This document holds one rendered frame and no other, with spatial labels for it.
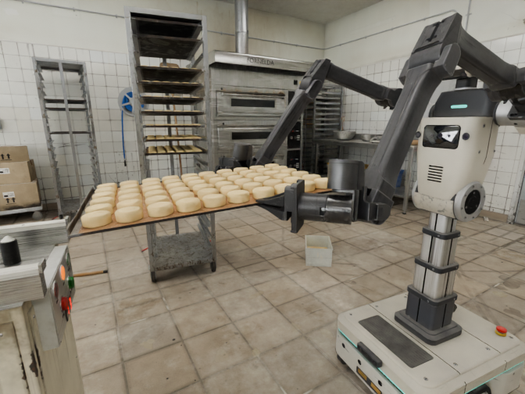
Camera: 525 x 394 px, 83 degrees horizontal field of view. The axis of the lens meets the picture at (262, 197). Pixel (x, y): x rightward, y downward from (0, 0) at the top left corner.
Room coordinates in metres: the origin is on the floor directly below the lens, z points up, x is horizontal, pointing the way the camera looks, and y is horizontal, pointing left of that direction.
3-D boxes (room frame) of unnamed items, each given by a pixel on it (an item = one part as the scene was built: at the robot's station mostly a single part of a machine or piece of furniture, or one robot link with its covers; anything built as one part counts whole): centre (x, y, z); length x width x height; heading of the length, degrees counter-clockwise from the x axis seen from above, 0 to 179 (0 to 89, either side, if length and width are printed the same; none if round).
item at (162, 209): (0.58, 0.21, 0.99); 0.05 x 0.05 x 0.02
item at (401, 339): (1.16, -0.74, 0.24); 0.68 x 0.53 x 0.41; 114
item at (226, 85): (4.73, 0.19, 1.00); 1.56 x 1.20 x 2.01; 120
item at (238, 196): (0.65, 0.05, 1.00); 0.05 x 0.05 x 0.02
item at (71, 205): (3.69, 2.35, 0.93); 0.64 x 0.51 x 1.78; 33
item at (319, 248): (2.39, -0.48, 0.08); 0.30 x 0.22 x 0.16; 173
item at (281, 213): (0.61, -0.03, 1.00); 0.09 x 0.07 x 0.07; 69
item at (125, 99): (4.40, 1.84, 1.10); 0.41 x 0.17 x 1.10; 120
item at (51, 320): (0.63, 0.49, 0.77); 0.24 x 0.04 x 0.14; 25
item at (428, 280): (1.17, -0.75, 0.38); 0.13 x 0.13 x 0.40; 24
